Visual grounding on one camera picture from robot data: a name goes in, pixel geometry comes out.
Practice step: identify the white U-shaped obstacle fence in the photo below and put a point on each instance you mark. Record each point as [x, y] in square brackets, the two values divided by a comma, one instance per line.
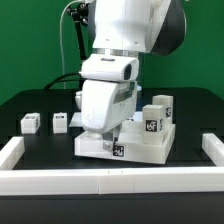
[101, 181]

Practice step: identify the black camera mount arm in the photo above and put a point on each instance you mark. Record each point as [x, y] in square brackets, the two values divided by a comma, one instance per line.
[79, 16]

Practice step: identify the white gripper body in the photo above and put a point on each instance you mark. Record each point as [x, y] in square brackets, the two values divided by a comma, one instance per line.
[105, 105]

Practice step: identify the white square tabletop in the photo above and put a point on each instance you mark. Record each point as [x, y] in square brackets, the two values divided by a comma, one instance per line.
[128, 147]

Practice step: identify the white marker base plate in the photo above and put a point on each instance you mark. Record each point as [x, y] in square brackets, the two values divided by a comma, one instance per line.
[76, 120]

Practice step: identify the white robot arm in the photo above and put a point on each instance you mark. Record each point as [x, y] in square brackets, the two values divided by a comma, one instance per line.
[123, 30]

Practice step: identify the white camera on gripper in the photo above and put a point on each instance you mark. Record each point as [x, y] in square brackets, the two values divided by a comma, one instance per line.
[110, 68]

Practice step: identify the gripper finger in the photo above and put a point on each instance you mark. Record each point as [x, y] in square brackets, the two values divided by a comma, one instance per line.
[109, 138]

